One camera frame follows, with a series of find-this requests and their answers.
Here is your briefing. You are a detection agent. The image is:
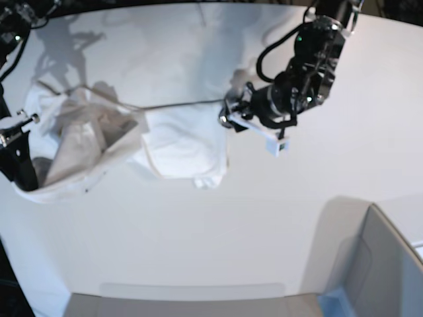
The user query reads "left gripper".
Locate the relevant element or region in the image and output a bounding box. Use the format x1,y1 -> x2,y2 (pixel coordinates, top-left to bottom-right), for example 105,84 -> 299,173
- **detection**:
218,82 -> 297,133

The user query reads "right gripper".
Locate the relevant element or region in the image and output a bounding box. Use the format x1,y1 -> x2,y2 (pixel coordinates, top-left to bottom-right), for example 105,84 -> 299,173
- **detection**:
1,110 -> 40,192

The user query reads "white t-shirt with print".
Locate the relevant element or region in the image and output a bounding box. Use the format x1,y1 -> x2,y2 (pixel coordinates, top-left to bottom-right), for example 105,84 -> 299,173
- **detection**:
17,82 -> 229,203

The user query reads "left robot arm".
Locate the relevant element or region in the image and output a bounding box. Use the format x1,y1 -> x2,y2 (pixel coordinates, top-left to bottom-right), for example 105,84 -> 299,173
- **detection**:
219,1 -> 363,139

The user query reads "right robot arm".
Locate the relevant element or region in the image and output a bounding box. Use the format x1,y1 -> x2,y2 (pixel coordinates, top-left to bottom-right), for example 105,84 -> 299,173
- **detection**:
1,1 -> 62,192

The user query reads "grey cardboard box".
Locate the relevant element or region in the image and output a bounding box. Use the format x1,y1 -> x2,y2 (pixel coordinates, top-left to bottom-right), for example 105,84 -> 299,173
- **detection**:
300,196 -> 422,316

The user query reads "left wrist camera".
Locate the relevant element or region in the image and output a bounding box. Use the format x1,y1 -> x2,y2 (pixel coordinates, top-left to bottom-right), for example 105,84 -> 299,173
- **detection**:
266,138 -> 289,157

